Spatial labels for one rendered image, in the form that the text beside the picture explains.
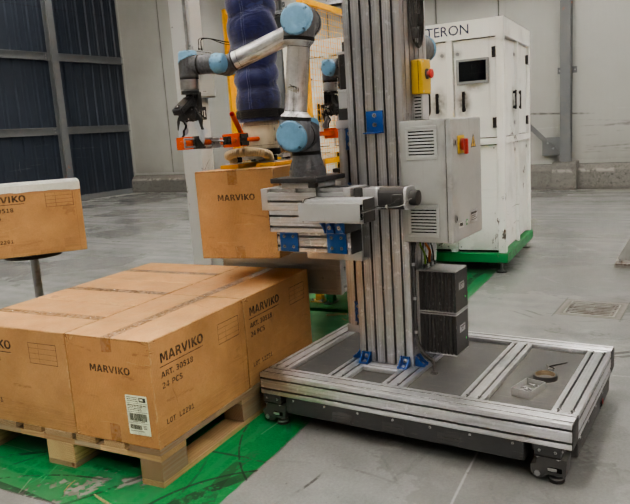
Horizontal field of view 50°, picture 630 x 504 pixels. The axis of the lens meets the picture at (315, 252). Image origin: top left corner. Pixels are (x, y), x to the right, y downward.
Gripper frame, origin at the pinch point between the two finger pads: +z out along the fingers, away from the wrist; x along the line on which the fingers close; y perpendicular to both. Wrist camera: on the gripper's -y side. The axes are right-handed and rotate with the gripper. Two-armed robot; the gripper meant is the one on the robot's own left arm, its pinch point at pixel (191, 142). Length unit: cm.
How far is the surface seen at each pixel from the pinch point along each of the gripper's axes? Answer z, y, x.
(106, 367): 78, -50, 11
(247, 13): -55, 50, -2
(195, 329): 69, -25, -11
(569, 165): 75, 931, -96
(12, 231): 44, 45, 153
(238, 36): -46, 49, 3
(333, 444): 120, -3, -56
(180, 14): -80, 151, 100
